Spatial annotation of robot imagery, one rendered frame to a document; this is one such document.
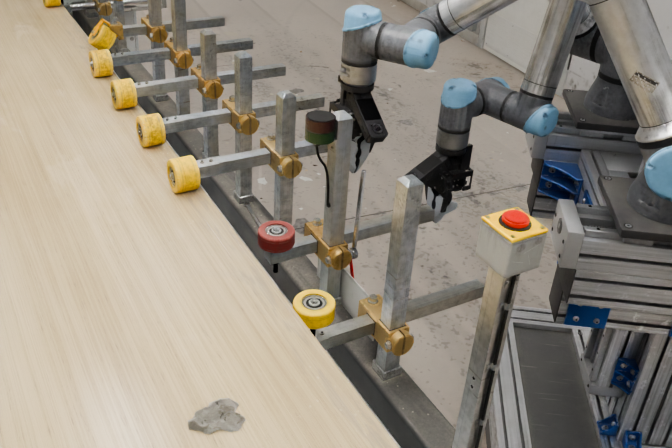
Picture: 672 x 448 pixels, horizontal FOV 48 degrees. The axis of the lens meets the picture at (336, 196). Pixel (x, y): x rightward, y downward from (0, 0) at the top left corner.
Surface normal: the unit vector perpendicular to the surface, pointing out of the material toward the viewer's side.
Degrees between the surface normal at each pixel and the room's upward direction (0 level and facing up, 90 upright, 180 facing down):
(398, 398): 0
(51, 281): 0
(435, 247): 0
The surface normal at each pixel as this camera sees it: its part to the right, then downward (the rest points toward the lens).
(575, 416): 0.06, -0.86
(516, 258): 0.48, 0.48
